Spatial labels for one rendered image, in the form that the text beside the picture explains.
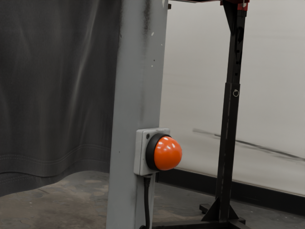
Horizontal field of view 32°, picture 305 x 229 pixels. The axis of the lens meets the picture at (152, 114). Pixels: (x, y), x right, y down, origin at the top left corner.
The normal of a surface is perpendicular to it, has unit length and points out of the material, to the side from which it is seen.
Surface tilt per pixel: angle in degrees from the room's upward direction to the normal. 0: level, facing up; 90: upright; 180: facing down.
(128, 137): 90
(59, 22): 92
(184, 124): 90
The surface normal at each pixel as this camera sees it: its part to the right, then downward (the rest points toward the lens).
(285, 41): -0.59, 0.04
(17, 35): 0.75, 0.19
